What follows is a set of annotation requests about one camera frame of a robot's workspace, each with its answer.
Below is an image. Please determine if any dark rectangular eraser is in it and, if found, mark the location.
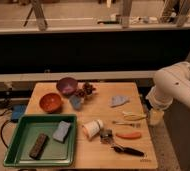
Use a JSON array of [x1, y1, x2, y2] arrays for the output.
[[29, 133, 49, 159]]

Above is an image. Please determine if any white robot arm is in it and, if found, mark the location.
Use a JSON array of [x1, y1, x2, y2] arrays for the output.
[[146, 61, 190, 126]]

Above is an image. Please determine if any orange carrot toy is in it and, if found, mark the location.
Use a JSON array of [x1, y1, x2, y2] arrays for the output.
[[115, 132, 142, 140]]

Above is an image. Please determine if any light blue cloth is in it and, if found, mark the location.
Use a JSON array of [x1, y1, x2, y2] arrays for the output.
[[110, 95, 129, 107]]

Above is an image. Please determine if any white cup on side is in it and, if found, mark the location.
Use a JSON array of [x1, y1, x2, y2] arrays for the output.
[[82, 119, 104, 140]]

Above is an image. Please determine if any dark grape bunch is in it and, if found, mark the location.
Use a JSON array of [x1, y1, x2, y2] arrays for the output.
[[75, 82, 96, 98]]

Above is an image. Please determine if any small blue cup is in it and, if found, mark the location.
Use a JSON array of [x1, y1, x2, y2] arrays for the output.
[[69, 95, 83, 110]]

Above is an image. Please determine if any purple bowl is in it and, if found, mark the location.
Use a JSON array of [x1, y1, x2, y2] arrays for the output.
[[56, 77, 78, 95]]

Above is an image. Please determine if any blue sponge block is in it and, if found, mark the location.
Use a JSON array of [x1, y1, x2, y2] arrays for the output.
[[53, 121, 71, 142]]

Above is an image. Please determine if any orange bowl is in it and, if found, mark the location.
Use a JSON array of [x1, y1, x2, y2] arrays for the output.
[[39, 93, 62, 113]]

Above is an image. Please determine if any blue box on floor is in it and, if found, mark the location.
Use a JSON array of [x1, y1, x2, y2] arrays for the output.
[[11, 105, 26, 123]]

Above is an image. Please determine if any black handled tool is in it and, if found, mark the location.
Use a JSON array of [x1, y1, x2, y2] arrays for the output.
[[111, 145, 145, 157]]

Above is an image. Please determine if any black floor cable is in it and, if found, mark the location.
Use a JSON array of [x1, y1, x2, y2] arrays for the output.
[[0, 89, 14, 149]]

